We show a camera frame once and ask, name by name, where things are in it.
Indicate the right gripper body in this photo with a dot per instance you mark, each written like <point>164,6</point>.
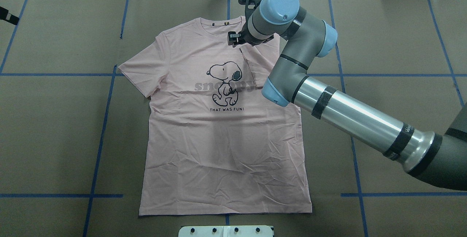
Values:
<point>243,39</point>

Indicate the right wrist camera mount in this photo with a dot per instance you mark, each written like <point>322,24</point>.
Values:
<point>249,6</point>

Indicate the pink Snoopy t-shirt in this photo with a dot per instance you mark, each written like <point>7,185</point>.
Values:
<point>215,144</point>

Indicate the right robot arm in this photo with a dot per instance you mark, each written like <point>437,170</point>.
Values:
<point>438,160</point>

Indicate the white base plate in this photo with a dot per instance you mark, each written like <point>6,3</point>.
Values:
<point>227,231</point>

